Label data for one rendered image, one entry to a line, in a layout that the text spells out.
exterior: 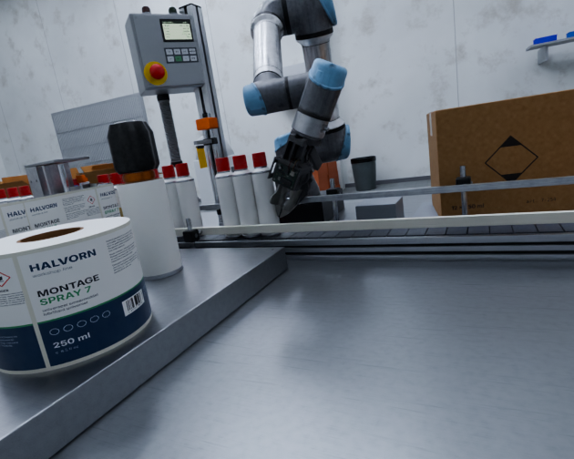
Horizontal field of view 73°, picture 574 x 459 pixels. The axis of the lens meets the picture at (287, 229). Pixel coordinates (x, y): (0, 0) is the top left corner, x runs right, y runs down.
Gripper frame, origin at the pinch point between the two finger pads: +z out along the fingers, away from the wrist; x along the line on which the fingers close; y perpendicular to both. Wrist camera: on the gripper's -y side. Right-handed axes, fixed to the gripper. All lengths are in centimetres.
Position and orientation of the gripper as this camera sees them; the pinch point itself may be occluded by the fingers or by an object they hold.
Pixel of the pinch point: (282, 211)
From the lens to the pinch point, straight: 96.3
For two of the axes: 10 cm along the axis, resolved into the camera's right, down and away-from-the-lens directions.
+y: -4.3, 2.6, -8.6
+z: -3.2, 8.5, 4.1
